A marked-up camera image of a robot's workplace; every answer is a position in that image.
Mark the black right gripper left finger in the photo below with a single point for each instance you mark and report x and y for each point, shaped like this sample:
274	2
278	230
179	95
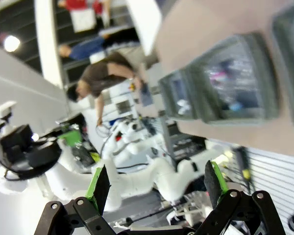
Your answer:
100	186

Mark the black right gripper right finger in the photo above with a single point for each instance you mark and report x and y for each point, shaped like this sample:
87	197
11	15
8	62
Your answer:
214	183

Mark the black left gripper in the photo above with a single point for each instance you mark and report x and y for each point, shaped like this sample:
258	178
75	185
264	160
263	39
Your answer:
39	156

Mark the white paper ball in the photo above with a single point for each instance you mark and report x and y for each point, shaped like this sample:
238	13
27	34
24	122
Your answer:
183	105

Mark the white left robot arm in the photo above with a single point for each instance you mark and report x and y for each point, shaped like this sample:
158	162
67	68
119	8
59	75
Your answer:
134	181

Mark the background person brown shirt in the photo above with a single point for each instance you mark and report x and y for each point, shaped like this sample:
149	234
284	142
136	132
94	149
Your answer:
105	71

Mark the background person blue shirt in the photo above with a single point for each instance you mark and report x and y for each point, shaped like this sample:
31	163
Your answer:
85	47

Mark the grey fabric basket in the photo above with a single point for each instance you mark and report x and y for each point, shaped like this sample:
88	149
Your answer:
167	98
292	73
267	80

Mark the white table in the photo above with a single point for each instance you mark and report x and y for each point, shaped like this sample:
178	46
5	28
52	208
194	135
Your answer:
144	19

